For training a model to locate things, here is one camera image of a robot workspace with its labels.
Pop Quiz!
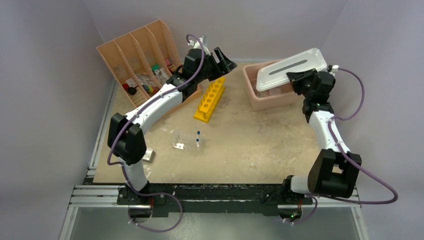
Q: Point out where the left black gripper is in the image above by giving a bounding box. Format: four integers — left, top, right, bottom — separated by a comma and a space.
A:
195, 48, 236, 84

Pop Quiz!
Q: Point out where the white plastic bin lid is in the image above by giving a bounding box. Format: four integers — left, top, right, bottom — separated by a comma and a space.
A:
256, 48, 327, 92

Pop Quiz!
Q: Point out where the clear well plate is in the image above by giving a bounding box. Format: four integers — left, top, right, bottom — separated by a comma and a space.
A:
171, 130, 204, 154

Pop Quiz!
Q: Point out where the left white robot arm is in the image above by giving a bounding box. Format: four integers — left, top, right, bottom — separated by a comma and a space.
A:
107, 47, 238, 205

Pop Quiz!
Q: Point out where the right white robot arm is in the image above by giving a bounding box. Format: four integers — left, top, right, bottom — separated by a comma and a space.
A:
280, 69, 362, 204

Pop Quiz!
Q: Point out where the yellow test tube rack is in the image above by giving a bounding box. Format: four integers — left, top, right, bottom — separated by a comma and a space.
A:
193, 77, 226, 123

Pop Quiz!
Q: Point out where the pink plastic bin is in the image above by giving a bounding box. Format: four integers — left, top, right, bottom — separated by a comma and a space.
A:
242, 60, 303, 112

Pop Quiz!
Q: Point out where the green capped tube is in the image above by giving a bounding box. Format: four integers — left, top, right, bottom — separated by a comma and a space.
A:
151, 64, 161, 75

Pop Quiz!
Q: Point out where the peach plastic file organizer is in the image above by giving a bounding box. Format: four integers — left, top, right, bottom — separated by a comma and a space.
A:
96, 20, 183, 107

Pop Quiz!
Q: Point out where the black rubber stopper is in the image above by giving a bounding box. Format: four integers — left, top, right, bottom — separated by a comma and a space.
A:
127, 87, 137, 96

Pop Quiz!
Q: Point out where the white slide box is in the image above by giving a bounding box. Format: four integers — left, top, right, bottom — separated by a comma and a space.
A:
142, 148, 155, 163

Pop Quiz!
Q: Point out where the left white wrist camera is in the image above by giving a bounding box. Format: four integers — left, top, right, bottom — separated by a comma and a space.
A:
193, 35, 211, 55

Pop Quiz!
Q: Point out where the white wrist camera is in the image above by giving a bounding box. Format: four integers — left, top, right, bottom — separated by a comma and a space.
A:
327, 64, 340, 75
193, 35, 211, 55

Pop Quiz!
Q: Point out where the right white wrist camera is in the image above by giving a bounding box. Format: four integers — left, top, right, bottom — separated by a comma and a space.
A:
327, 64, 340, 75

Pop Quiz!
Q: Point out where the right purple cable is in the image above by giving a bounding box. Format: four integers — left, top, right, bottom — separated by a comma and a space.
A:
304, 66, 399, 226

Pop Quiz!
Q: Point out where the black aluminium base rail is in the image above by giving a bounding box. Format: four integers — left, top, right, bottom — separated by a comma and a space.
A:
67, 182, 362, 220

